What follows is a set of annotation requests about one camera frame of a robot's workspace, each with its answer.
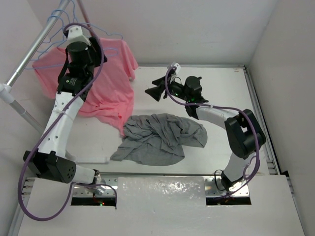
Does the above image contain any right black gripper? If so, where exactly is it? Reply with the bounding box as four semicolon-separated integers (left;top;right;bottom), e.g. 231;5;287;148
146;72;191;102

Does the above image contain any blue wire hanger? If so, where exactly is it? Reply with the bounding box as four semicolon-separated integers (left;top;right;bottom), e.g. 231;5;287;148
24;14;120;71
36;0;123;57

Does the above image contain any grey t shirt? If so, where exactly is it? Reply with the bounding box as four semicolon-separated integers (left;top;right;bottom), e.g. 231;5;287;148
110;114;208;166

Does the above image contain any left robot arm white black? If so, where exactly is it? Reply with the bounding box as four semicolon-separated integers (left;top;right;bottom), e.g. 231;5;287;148
22;37;107;185

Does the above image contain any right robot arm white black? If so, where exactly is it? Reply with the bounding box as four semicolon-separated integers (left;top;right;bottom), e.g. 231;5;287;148
145;76;266;191

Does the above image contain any pink t shirt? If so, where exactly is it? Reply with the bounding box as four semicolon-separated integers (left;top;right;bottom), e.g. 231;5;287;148
32;38;138;134

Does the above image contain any silver clothes rack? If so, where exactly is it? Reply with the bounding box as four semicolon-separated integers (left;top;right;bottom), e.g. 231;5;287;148
0;0;110;164

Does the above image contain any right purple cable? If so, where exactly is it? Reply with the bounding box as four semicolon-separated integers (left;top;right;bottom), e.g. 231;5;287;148
165;67;261;197

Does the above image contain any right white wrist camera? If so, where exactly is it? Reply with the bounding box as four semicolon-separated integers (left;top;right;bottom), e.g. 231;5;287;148
168;62;181;76

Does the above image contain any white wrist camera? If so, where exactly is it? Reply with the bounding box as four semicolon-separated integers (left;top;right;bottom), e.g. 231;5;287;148
65;26;91;46
168;62;181;76

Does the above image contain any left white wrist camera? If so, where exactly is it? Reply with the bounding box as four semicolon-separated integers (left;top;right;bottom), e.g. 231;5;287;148
65;26;91;46

